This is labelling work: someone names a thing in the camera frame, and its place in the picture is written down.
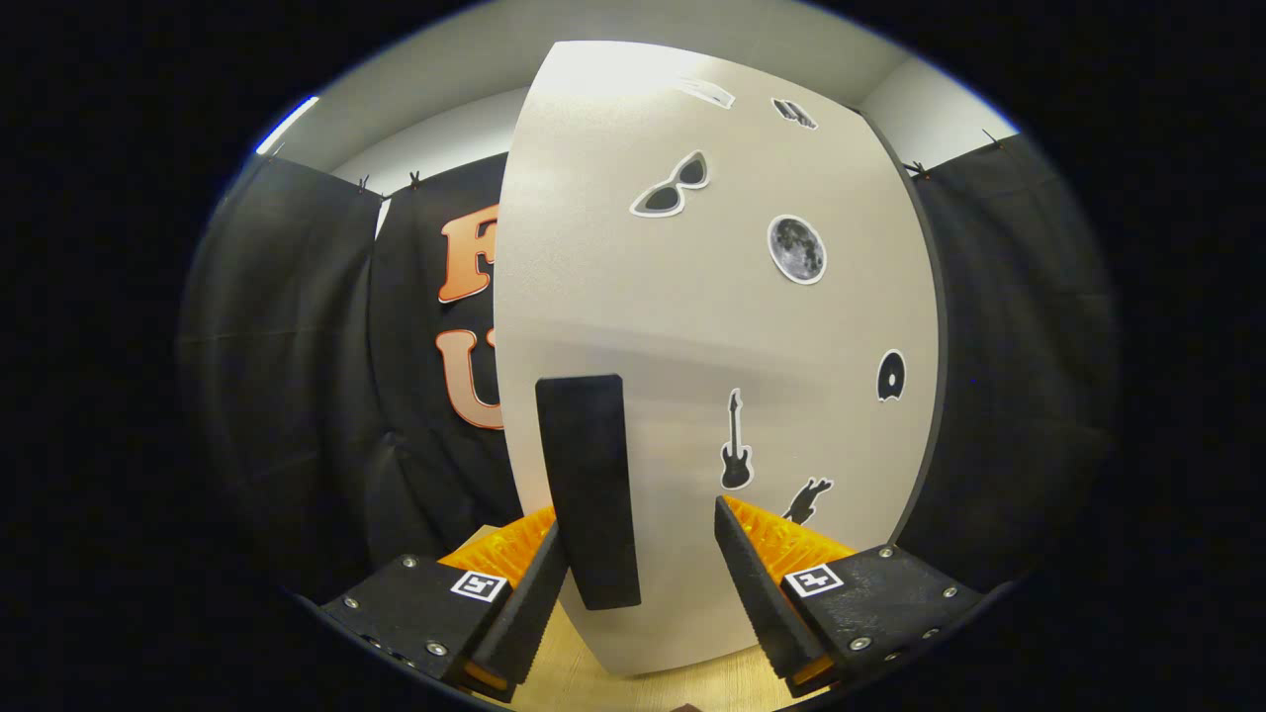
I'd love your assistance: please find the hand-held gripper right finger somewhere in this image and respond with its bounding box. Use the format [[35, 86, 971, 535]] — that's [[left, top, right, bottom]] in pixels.
[[714, 494, 985, 698]]

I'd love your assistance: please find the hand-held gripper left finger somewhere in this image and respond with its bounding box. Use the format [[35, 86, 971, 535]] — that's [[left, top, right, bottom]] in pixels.
[[321, 504, 570, 703]]

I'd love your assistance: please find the black door handle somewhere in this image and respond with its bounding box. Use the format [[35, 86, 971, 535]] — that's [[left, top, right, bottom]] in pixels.
[[535, 374, 642, 611]]

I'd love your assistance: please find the beige shoe cabinet door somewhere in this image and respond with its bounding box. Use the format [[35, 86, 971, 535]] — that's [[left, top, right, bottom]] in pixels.
[[492, 40, 941, 678]]

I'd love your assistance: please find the black backdrop cloth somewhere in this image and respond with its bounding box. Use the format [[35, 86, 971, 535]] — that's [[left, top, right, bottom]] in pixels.
[[178, 129, 1124, 604]]

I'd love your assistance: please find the narrow ceiling light panel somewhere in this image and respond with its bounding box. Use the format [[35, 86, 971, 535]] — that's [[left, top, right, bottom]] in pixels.
[[255, 95, 320, 156]]

